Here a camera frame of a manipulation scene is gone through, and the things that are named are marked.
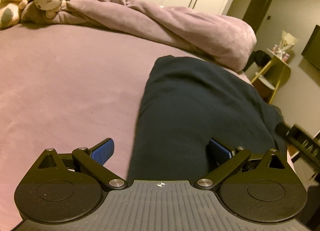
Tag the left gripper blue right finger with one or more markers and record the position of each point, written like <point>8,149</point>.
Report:
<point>219,152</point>

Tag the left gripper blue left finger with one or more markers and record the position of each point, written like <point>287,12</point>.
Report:
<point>102,151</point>

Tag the dark navy zip jacket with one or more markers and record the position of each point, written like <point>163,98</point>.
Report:
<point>187,102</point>

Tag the yellow side table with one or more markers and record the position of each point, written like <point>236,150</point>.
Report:
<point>269,79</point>

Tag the purple bed sheet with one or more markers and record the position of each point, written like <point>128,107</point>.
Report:
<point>65,87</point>

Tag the black bag on floor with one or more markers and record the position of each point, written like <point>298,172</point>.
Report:
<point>259,57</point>

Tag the wrapped flower bouquet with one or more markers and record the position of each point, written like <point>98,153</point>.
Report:
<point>287,42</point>

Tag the purple duvet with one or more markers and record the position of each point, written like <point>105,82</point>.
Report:
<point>226,40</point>

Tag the dark wall television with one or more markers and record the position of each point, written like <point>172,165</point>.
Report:
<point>311,52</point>

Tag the dark door frame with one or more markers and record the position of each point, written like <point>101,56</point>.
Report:
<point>256,12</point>

